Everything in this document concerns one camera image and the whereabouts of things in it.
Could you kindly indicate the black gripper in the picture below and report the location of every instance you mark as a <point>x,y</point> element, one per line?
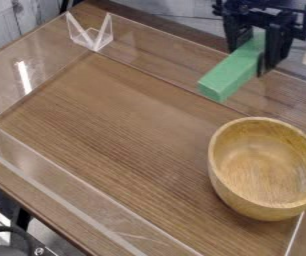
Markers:
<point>282,17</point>

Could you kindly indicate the black table leg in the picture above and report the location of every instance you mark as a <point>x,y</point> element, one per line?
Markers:
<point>23,219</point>

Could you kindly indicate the brown wooden bowl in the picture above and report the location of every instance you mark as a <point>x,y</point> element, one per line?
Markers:
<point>257,167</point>

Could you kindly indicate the green rectangular block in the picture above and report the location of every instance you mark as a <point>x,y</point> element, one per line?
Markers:
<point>234,71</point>

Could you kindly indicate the clear acrylic tray wall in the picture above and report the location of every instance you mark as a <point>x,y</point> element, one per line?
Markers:
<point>104,134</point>

